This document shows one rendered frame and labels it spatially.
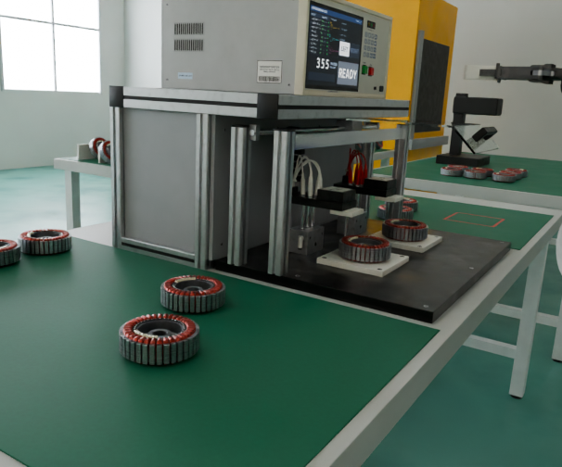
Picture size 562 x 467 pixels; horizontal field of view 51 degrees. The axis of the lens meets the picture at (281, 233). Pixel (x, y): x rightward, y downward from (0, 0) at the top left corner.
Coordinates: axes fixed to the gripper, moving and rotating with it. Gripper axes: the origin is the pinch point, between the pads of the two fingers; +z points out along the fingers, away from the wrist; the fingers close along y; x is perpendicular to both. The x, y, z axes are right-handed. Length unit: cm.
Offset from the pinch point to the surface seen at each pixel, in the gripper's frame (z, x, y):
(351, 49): 27.5, 4.1, -7.6
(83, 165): 192, -44, 51
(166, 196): 53, -29, -41
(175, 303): 29, -41, -65
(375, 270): 8.9, -39.9, -28.2
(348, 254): 16.0, -38.4, -26.2
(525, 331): -5, -90, 93
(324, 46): 27.5, 3.6, -20.9
